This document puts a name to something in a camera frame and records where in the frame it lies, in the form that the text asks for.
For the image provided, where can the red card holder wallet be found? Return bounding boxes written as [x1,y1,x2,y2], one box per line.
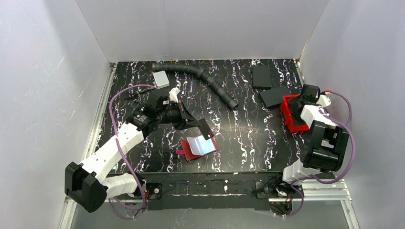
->
[176,135,218,161]

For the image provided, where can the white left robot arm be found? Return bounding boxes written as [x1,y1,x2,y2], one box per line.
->
[64,95,213,213]

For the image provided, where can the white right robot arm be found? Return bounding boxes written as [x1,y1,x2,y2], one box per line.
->
[280,84,349,186]

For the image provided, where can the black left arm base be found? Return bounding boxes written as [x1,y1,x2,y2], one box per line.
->
[115,181,163,200]

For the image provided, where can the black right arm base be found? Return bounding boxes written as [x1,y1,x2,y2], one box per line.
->
[252,178,305,216]

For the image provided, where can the black pliers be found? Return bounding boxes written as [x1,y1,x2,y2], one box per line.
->
[125,88,154,103]

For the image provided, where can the small grey box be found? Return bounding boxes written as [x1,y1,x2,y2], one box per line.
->
[153,71,170,89]

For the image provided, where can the red plastic tray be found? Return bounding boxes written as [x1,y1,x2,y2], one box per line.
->
[280,94,309,133]

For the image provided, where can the black flat pad lower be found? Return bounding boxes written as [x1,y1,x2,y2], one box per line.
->
[259,86,291,107]

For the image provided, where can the black flat pad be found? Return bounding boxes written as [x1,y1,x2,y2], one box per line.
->
[259,86,291,107]
[251,65,272,89]

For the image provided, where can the black flat pad upper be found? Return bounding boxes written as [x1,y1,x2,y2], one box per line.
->
[251,65,272,89]

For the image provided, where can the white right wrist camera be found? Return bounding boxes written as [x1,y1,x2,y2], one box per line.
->
[316,94,331,107]

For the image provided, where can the black corrugated hose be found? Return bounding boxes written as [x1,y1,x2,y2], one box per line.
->
[151,62,239,110]

